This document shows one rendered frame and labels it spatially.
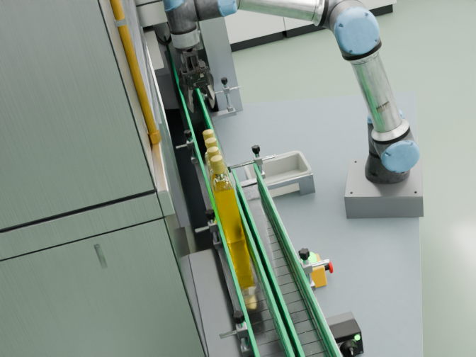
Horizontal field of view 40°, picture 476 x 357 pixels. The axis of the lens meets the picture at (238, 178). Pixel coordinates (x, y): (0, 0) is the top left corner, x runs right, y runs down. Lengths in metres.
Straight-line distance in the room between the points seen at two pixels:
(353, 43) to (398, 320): 0.76
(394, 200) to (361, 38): 0.58
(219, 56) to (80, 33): 1.80
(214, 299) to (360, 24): 0.84
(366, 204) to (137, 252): 1.00
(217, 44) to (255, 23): 2.95
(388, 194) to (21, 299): 1.22
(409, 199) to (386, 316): 0.46
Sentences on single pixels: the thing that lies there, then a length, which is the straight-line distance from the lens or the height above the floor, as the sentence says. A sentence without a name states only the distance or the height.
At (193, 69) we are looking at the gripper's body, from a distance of 1.85.
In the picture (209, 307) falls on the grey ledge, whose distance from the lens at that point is 1.78.
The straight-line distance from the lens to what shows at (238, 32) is 5.85.
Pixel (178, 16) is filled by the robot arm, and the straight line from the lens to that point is 1.81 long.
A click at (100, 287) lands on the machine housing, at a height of 1.20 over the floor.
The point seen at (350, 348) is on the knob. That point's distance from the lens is 1.70.
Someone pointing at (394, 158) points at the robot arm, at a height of 1.01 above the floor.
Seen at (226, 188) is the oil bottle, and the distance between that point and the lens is 1.87.
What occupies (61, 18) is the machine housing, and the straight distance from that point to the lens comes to 1.17.
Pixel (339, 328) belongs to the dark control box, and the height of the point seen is 0.83.
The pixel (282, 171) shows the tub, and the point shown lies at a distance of 2.47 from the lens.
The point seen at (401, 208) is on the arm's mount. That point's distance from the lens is 2.18.
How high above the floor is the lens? 2.06
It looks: 31 degrees down
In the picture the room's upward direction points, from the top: 12 degrees counter-clockwise
